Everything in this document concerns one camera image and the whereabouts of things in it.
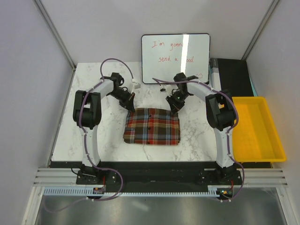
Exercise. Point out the small whiteboard with stand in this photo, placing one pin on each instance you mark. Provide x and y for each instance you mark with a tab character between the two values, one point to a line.
165	55

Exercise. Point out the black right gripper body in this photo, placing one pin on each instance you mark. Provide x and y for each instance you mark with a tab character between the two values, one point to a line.
178	97

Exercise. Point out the yellow plastic bin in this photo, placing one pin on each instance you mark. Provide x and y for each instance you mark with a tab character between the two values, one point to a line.
255	138

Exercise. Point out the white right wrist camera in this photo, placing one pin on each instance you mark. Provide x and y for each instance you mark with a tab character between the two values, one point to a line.
163	88

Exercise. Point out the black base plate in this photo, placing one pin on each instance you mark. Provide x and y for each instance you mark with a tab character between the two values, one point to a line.
159	176

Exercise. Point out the aluminium extrusion rail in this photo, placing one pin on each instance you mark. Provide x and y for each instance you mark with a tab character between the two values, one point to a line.
254	178

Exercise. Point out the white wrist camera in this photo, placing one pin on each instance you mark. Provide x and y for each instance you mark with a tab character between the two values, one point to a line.
135	86
163	88

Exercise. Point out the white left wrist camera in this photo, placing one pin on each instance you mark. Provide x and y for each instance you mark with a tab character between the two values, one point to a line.
135	86

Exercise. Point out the plaid long sleeve shirt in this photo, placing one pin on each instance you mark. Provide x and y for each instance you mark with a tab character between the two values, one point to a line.
152	126

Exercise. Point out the white slotted cable duct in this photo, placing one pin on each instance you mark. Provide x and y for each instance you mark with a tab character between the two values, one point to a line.
99	192

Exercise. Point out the black flat box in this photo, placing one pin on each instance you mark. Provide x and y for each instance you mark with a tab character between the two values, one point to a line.
231	75

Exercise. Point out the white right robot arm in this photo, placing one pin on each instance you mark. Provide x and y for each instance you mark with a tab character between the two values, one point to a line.
221	112

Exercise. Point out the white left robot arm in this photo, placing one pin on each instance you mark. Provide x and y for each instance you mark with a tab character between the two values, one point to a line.
87	113

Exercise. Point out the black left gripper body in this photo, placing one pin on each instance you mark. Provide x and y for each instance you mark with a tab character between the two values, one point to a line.
123	97

